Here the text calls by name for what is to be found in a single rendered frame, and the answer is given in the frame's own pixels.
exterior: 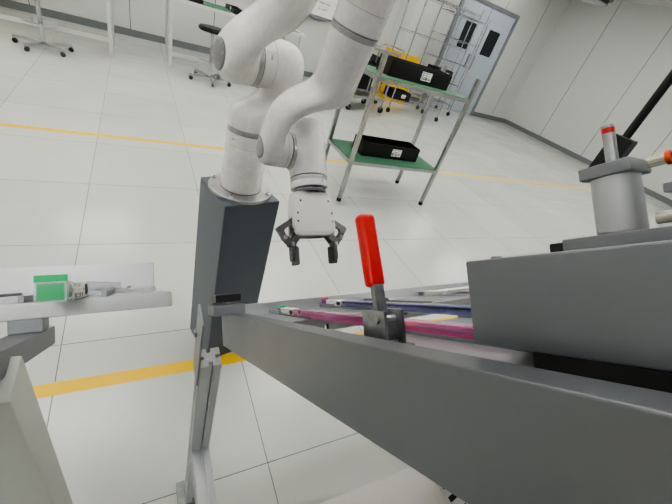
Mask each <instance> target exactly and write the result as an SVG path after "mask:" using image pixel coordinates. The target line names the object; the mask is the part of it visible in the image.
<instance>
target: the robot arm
mask: <svg viewBox="0 0 672 504"><path fill-rule="evenodd" d="M317 2H318V0H256V1H255V2H253V3H252V4H251V5H250V6H248V7H247V8H246V9H244V10H243V11H242V12H240V13H239V14H238V15H237V16H235V17H234V18H233V19H232V20H231V21H230V22H228V23H227V24H226V25H225V26H224V27H223V29H222V30H221V31H220V33H219V34H218V36H217V37H216V40H215V42H214V45H213V52H212V56H213V63H214V66H215V68H216V70H217V72H218V73H219V75H220V76H221V77H222V78H224V79H225V80H227V81H229V82H231V83H234V84H238V85H244V86H252V87H259V88H258V89H257V90H256V91H255V92H253V93H252V94H250V95H248V96H247V97H245V98H242V99H240V100H238V101H236V102H234V103H233V104H232V105H231V106H230V108H229V111H228V118H227V127H226V136H225V146H224V155H223V165H222V173H218V174H215V175H212V176H211V177H210V179H209V181H208V187H209V189H210V191H211V192H212V193H213V194H214V195H216V196H217V197H219V198H221V199H223V200H226V201H228V202H232V203H236V204H242V205H256V204H261V203H264V202H266V201H268V200H269V199H270V197H271V193H272V191H271V188H270V187H269V185H268V184H267V183H265V182H264V181H263V180H262V179H263V173H264V168H265V165H267V166H272V167H280V168H287V169H288V170H289V172H290V184H291V191H292V192H293V193H291V194H290V196H289V203H288V220H287V221H286V222H284V223H283V224H281V225H279V226H278V227H276V228H275V230H276V232H277V234H278V235H279V236H280V239H281V240H282V241H283V242H284V243H285V244H286V245H287V247H288V248H289V257H290V262H291V263H292V266H296V265H299V264H300V256H299V247H298V246H297V243H298V241H299V239H321V238H324V239H325V240H326V241H327V243H328V244H329V247H328V248H327V249H328V262H329V264H334V263H337V262H338V261H337V260H338V248H337V245H339V243H340V241H341V240H342V239H343V236H344V234H345V232H346V227H345V226H343V225H342V224H340V223H338V222H337V221H335V220H334V212H333V207H332V203H331V199H330V196H329V193H326V190H325V189H327V188H328V180H327V167H326V154H325V141H324V128H323V123H322V121H320V120H319V119H317V118H314V117H305V116H307V115H310V114H313V113H316V112H320V111H325V110H333V109H340V108H343V107H345V106H347V105H348V103H349V102H350V101H351V99H352V97H353V95H354V93H355V91H356V89H357V87H358V84H359V82H360V80H361V78H362V76H363V73H364V71H365V69H366V67H367V65H368V62H369V60H370V58H371V56H372V54H373V51H374V49H375V47H376V45H377V42H378V40H379V38H380V36H381V33H382V31H383V29H384V26H385V24H386V22H387V20H388V17H389V15H390V13H391V11H392V8H393V6H394V4H395V2H396V0H338V3H337V6H336V9H335V12H334V15H333V18H332V21H331V23H330V26H329V29H328V32H327V35H326V38H325V41H324V44H323V47H322V50H321V54H320V57H319V60H318V63H317V66H316V68H315V71H314V73H313V75H312V76H311V77H310V78H308V79H307V80H305V81H303V82H302V79H303V75H304V60H303V56H302V54H301V52H300V51H299V49H298V48H297V47H296V46H295V45H294V44H292V43H291V42H288V41H286V40H282V39H280V38H282V37H284V36H286V35H288V34H290V33H291V32H293V31H294V30H296V29H297V28H298V27H299V26H300V25H301V24H302V23H303V22H304V21H305V20H306V19H307V17H308V16H309V15H310V13H311V12H312V10H313V8H314V7H315V5H316V3H317ZM287 227H288V235H289V236H288V235H286V233H285V229H286V228H287ZM335 229H337V230H338V234H337V235H336V236H335V235H334V234H335ZM290 237H291V238H290Z"/></svg>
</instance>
